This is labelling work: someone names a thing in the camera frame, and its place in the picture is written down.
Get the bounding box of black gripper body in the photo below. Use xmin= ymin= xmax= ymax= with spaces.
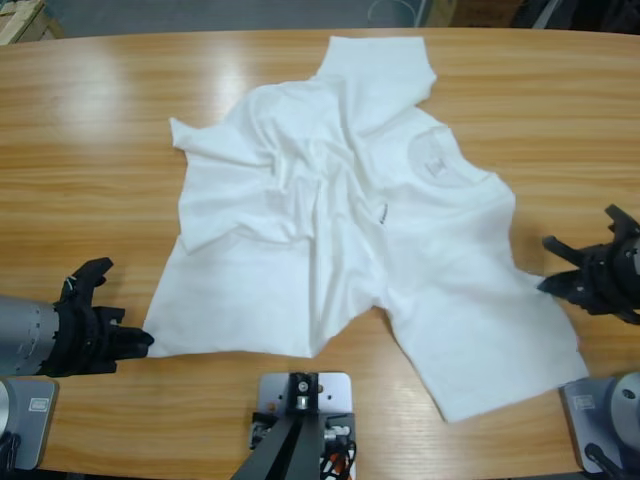
xmin=39 ymin=298 xmax=126 ymax=377
xmin=574 ymin=234 xmax=640 ymax=326

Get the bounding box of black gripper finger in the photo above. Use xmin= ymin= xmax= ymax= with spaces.
xmin=112 ymin=326 xmax=155 ymax=346
xmin=537 ymin=269 xmax=589 ymax=304
xmin=110 ymin=342 xmax=151 ymax=359
xmin=543 ymin=235 xmax=591 ymax=266

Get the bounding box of white T-shirt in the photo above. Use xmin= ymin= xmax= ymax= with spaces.
xmin=142 ymin=35 xmax=591 ymax=425

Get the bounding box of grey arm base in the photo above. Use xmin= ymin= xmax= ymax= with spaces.
xmin=0 ymin=377 xmax=60 ymax=472
xmin=558 ymin=370 xmax=640 ymax=475

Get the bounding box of white mounting block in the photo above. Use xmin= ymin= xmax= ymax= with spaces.
xmin=251 ymin=371 xmax=359 ymax=480

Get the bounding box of silver connector block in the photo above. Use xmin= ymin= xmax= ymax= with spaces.
xmin=323 ymin=418 xmax=352 ymax=447

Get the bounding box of dark background equipment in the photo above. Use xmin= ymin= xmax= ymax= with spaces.
xmin=519 ymin=0 xmax=640 ymax=35

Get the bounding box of brown cardboard box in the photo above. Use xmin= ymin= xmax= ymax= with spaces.
xmin=428 ymin=0 xmax=521 ymax=27

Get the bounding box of wooden crate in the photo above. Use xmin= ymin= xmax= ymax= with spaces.
xmin=0 ymin=0 xmax=66 ymax=46

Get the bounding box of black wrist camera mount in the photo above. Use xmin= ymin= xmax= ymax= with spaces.
xmin=62 ymin=257 xmax=114 ymax=304
xmin=604 ymin=203 xmax=640 ymax=239

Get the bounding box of black base cable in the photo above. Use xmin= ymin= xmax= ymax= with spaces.
xmin=0 ymin=432 xmax=22 ymax=471
xmin=584 ymin=442 xmax=627 ymax=475

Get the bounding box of dark camera post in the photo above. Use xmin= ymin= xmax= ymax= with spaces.
xmin=233 ymin=371 xmax=322 ymax=480

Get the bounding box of orange cable bundle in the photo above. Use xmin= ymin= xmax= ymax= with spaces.
xmin=319 ymin=438 xmax=359 ymax=480

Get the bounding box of thin white wire loop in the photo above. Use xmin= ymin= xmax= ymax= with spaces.
xmin=368 ymin=0 xmax=419 ymax=26

